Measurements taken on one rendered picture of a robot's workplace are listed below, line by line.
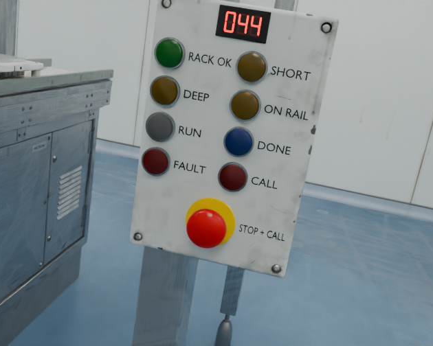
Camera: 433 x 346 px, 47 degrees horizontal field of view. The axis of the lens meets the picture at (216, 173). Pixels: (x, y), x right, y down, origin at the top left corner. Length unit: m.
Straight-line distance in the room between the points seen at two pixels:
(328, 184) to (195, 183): 3.67
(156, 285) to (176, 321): 0.05
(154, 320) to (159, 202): 0.19
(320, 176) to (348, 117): 0.53
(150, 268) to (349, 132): 3.53
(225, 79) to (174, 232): 0.17
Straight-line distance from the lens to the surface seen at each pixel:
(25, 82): 1.52
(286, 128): 0.48
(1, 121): 1.46
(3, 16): 1.96
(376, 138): 4.09
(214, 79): 0.48
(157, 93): 0.49
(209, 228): 0.48
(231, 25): 0.48
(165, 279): 0.62
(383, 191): 4.19
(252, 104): 0.47
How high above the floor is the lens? 1.15
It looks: 16 degrees down
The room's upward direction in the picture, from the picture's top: 9 degrees clockwise
